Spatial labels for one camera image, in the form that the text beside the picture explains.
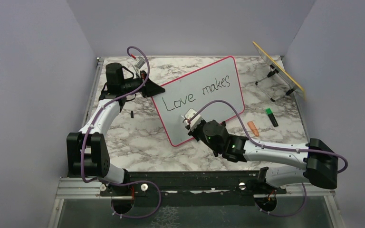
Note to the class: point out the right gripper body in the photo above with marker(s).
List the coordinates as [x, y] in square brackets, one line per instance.
[197, 132]

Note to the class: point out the pink-framed whiteboard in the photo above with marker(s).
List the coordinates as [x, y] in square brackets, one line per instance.
[218, 82]

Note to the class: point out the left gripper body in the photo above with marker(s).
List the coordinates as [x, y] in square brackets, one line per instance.
[135, 83]

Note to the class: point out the orange marker cap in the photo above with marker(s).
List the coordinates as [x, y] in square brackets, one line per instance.
[253, 128]

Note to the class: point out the green black highlighter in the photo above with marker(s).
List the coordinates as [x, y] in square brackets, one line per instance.
[271, 117]

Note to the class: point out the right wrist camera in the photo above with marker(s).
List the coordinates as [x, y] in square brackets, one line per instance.
[191, 119]

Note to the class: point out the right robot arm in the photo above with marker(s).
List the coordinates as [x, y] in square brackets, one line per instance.
[313, 162]

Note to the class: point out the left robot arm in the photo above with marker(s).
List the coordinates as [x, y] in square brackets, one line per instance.
[87, 153]

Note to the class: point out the yellow-edged board on stand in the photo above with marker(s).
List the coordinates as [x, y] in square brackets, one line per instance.
[276, 70]

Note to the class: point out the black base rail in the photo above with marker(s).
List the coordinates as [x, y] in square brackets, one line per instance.
[190, 189]

